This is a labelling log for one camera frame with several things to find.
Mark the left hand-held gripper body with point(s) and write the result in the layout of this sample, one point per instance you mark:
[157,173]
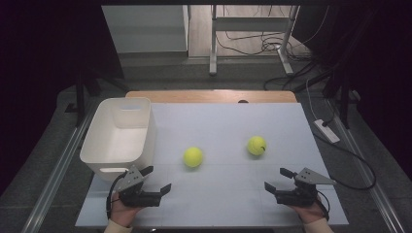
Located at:
[131,179]

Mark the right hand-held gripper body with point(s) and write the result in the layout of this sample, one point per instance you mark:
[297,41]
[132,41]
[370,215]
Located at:
[307,178]

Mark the white plastic bin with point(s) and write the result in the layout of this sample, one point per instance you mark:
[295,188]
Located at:
[113,145]

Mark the yellow tennis ball dark mark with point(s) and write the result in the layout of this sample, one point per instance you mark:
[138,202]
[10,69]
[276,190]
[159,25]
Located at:
[257,145]

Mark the plain yellow tennis ball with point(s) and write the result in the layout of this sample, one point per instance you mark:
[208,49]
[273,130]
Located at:
[193,157]

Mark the person's left hand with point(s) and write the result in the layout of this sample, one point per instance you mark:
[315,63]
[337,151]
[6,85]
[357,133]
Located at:
[121,212]

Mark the person's right hand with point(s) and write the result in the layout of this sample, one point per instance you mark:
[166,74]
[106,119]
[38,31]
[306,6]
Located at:
[309,213]

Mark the white board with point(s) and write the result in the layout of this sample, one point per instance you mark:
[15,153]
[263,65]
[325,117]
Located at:
[226,194]

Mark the white power strip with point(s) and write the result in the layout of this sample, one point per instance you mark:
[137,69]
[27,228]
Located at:
[327,131]

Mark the black metal stand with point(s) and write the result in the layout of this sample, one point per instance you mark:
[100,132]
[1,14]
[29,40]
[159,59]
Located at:
[344,100]
[80,97]

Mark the black curtain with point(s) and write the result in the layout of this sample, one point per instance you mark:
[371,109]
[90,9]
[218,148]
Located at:
[32,64]
[382,64]

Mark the white cabinet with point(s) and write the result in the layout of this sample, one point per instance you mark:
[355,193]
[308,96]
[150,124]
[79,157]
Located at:
[145,29]

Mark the grey metal rail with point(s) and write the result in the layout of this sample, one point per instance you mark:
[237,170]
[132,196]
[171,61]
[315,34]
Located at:
[55,178]
[382,200]

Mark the white metal desk frame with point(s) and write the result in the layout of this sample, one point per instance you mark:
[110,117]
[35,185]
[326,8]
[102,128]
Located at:
[249,24]

